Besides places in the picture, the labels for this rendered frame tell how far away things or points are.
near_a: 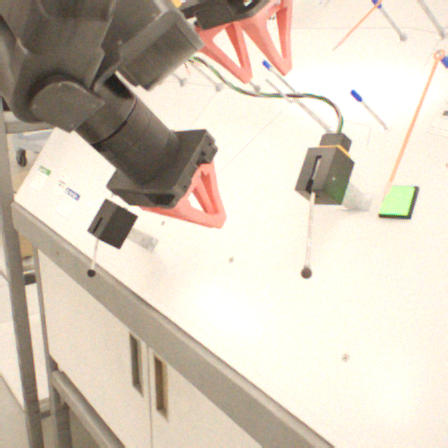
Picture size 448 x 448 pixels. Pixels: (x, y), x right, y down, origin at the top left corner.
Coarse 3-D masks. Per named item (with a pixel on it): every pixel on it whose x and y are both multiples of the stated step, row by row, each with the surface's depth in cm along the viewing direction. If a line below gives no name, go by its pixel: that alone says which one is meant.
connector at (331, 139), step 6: (324, 138) 71; (330, 138) 70; (336, 138) 70; (342, 138) 69; (348, 138) 70; (324, 144) 70; (330, 144) 70; (336, 144) 69; (342, 144) 69; (348, 144) 70; (348, 150) 70
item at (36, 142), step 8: (16, 120) 506; (16, 136) 511; (24, 136) 524; (32, 136) 530; (40, 136) 536; (48, 136) 542; (16, 144) 510; (24, 144) 501; (32, 144) 491; (40, 144) 521; (16, 152) 519; (24, 152) 520; (40, 152) 488; (16, 160) 524; (24, 160) 517
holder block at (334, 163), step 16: (304, 160) 70; (320, 160) 68; (336, 160) 68; (352, 160) 70; (304, 176) 69; (320, 176) 67; (336, 176) 68; (304, 192) 69; (320, 192) 67; (336, 192) 68
